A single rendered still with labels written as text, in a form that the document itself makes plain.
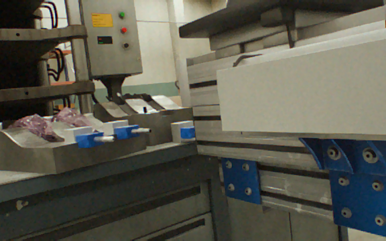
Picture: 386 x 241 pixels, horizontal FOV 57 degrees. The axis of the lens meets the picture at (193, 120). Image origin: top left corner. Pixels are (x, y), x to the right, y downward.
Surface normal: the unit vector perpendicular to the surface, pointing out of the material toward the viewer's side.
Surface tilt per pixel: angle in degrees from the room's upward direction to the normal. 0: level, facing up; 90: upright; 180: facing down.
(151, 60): 90
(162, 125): 90
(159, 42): 90
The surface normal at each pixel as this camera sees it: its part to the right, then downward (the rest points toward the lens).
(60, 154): 0.80, -0.05
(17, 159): -0.59, 0.13
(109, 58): 0.59, -0.01
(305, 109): -0.81, 0.14
